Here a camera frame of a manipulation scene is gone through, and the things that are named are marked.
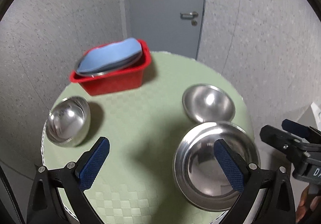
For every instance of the steel plate in bin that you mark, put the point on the steel plate in bin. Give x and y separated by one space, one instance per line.
119 65

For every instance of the large steel plate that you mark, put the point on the large steel plate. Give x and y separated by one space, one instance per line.
196 171

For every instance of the grey door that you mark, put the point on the grey door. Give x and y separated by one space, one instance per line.
159 24

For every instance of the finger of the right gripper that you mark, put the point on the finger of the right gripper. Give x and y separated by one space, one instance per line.
282 141
306 132

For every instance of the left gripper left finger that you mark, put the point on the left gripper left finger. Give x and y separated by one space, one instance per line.
45 204

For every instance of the blue plate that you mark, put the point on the blue plate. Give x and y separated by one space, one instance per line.
109 54

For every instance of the metal door handle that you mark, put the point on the metal door handle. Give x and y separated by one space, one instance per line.
189 15

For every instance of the red plastic bin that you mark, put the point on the red plastic bin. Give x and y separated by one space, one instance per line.
120 80

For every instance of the steel bowl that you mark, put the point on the steel bowl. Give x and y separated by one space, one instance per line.
207 103
68 122

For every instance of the white cabinet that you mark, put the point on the white cabinet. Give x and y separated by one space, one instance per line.
311 117

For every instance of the person's right hand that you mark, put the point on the person's right hand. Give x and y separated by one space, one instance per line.
304 206

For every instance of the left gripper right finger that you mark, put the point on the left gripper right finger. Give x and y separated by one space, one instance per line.
277 203

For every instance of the green checkered tablecloth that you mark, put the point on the green checkered tablecloth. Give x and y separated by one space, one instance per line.
144 127

